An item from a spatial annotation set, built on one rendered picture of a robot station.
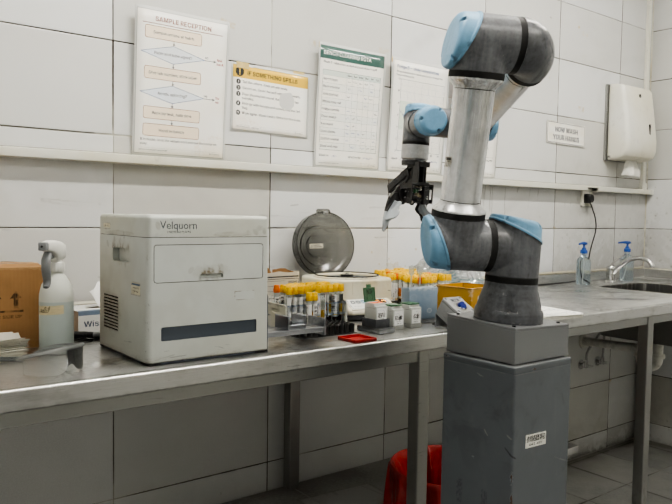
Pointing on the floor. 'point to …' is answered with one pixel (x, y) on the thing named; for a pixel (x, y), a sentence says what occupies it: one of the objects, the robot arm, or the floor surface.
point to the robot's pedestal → (504, 431)
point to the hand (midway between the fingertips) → (404, 233)
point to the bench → (168, 382)
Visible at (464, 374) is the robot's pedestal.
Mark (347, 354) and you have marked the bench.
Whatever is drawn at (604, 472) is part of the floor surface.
